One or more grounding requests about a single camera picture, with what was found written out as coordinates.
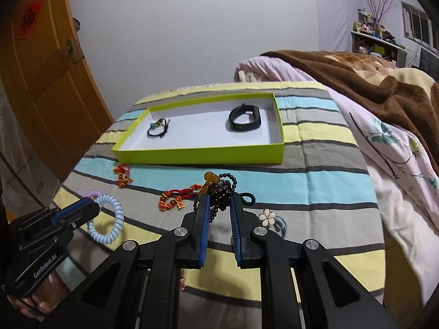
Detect blue hair tie cream flower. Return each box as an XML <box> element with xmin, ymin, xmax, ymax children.
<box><xmin>257</xmin><ymin>209</ymin><xmax>288</xmax><ymax>239</ymax></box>

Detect light blue spiral hair tie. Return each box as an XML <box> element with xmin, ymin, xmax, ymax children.
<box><xmin>86</xmin><ymin>194</ymin><xmax>125</xmax><ymax>246</ymax></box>

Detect red orange braided bracelet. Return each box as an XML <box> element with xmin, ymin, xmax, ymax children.
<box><xmin>157</xmin><ymin>183</ymin><xmax>203</xmax><ymax>212</ymax></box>

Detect dark wooden bead bracelet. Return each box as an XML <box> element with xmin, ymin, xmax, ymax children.
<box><xmin>193</xmin><ymin>170</ymin><xmax>257</xmax><ymax>225</ymax></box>

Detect small red knot ornament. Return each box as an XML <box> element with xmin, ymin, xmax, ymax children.
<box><xmin>113</xmin><ymin>163</ymin><xmax>133</xmax><ymax>188</ymax></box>

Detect person's left hand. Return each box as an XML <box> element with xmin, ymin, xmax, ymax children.
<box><xmin>7</xmin><ymin>271</ymin><xmax>71</xmax><ymax>318</ymax></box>

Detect striped pastel blanket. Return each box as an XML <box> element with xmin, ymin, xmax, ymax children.
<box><xmin>50</xmin><ymin>81</ymin><xmax>387</xmax><ymax>309</ymax></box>

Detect lime green shallow box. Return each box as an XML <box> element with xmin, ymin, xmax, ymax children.
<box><xmin>112</xmin><ymin>92</ymin><xmax>284</xmax><ymax>165</ymax></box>

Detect black fitness band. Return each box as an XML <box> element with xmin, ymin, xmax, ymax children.
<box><xmin>229</xmin><ymin>103</ymin><xmax>261</xmax><ymax>132</ymax></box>

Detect orange wooden door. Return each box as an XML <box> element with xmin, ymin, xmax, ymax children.
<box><xmin>1</xmin><ymin>0</ymin><xmax>114</xmax><ymax>180</ymax></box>

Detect brass door lock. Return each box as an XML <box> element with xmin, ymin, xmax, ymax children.
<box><xmin>66</xmin><ymin>37</ymin><xmax>84</xmax><ymax>64</ymax></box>

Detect pink floral quilt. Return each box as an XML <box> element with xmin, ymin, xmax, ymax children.
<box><xmin>234</xmin><ymin>56</ymin><xmax>438</xmax><ymax>321</ymax></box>

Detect red door decoration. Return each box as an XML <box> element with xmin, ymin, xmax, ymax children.
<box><xmin>13</xmin><ymin>0</ymin><xmax>45</xmax><ymax>40</ymax></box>

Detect brown fleece blanket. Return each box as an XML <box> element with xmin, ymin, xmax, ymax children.
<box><xmin>263</xmin><ymin>50</ymin><xmax>438</xmax><ymax>172</ymax></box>

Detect purple blossom branches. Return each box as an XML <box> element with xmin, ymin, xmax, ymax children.
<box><xmin>366</xmin><ymin>0</ymin><xmax>396</xmax><ymax>25</ymax></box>

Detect window with bars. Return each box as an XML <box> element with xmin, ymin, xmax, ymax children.
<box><xmin>402</xmin><ymin>2</ymin><xmax>438</xmax><ymax>53</ymax></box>

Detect black cord bracelet teal bead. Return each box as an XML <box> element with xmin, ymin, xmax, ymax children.
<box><xmin>147</xmin><ymin>118</ymin><xmax>170</xmax><ymax>139</ymax></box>

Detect cluttered wall shelf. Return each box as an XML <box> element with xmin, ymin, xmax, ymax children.
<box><xmin>350</xmin><ymin>9</ymin><xmax>407</xmax><ymax>68</ymax></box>

